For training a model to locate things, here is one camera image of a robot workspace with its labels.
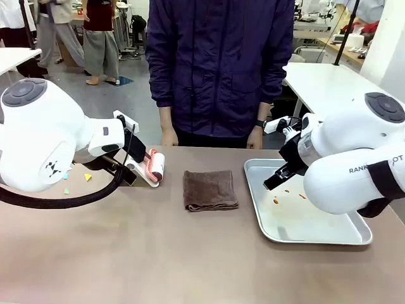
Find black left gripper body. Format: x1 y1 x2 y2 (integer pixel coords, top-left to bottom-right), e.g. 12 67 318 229
125 128 148 163

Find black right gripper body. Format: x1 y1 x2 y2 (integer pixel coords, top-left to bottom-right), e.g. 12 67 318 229
278 134 313 175

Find pink handled lint roller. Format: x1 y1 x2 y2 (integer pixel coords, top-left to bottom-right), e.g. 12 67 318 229
142 148 167 184

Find brown cloth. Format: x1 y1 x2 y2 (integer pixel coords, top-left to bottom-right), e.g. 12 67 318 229
182 170 240 212

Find person's right forearm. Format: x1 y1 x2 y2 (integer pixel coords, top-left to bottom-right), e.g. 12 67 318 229
148 63 175 130

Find person's left forearm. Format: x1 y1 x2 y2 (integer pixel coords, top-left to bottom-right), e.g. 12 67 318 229
256 63 285 123

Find person's right hand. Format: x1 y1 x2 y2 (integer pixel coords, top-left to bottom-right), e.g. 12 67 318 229
160 125 180 147

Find person's left hand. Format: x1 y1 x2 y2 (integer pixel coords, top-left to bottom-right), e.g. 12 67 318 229
246 126 265 150

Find white paper towel roll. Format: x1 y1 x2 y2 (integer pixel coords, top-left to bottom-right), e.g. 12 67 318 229
125 158 161 189

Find silver metal tray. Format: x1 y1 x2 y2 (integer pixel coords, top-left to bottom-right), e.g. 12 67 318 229
243 158 373 245

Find large white table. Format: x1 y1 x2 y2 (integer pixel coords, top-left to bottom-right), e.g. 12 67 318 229
282 61 392 117

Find bystander in maroon top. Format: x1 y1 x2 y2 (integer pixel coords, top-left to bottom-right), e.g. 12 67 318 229
82 0 121 86

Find cardboard box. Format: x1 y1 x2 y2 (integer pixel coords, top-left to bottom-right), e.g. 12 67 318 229
58 39 79 68

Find wooden desk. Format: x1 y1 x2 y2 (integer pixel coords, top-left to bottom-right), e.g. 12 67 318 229
316 37 370 66

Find person in navy jacket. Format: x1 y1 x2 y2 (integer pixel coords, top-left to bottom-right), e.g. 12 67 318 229
145 0 296 148

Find black stand pole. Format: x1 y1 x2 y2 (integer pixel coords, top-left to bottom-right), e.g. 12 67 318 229
18 0 37 51
333 0 362 67

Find bystander in grey trousers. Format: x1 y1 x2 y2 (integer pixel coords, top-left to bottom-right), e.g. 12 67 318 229
37 0 86 70

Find small white table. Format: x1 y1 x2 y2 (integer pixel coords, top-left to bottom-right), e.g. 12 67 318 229
0 47 43 77

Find bystander in white top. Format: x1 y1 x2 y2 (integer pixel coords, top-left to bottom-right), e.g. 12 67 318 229
0 0 49 79

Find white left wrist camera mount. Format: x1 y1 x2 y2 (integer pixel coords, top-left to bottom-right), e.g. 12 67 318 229
113 110 139 129

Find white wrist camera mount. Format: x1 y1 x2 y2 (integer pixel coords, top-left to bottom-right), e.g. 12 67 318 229
263 115 300 141
113 110 139 129

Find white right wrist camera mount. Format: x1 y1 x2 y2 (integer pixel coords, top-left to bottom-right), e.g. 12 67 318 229
263 115 300 141

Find black left arm cable sleeve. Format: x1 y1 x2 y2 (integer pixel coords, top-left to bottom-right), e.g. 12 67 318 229
0 164 139 210

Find black arm cable sleeve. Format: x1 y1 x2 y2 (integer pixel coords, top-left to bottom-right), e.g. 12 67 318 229
356 160 405 219
0 164 139 210

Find black right arm cable sleeve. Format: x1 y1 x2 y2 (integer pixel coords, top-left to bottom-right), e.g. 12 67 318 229
356 160 405 219

